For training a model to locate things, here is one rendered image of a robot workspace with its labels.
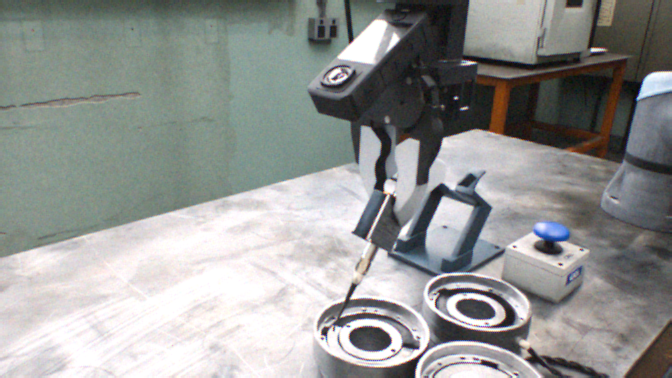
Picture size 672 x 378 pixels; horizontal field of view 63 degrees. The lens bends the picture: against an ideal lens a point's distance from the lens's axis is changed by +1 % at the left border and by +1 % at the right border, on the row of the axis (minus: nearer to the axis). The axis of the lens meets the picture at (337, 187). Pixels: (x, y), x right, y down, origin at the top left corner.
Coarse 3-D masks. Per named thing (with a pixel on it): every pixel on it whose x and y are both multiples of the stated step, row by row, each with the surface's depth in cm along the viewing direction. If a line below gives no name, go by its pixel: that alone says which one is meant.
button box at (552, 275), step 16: (528, 240) 66; (544, 240) 66; (512, 256) 64; (528, 256) 63; (544, 256) 62; (560, 256) 63; (576, 256) 63; (512, 272) 65; (528, 272) 63; (544, 272) 62; (560, 272) 60; (576, 272) 63; (528, 288) 64; (544, 288) 62; (560, 288) 61
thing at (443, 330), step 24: (432, 288) 57; (480, 288) 58; (504, 288) 57; (432, 312) 52; (456, 312) 54; (480, 312) 57; (504, 312) 54; (528, 312) 52; (432, 336) 54; (456, 336) 50; (480, 336) 50; (504, 336) 50
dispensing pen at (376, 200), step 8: (376, 192) 50; (376, 200) 50; (368, 208) 50; (376, 208) 49; (368, 216) 50; (376, 216) 49; (360, 224) 50; (368, 224) 49; (352, 232) 50; (360, 232) 50; (368, 232) 49; (368, 248) 50; (376, 248) 50; (368, 256) 50; (360, 264) 50; (368, 264) 50; (360, 272) 50; (352, 280) 50; (360, 280) 50; (352, 288) 50; (344, 304) 50; (336, 320) 50
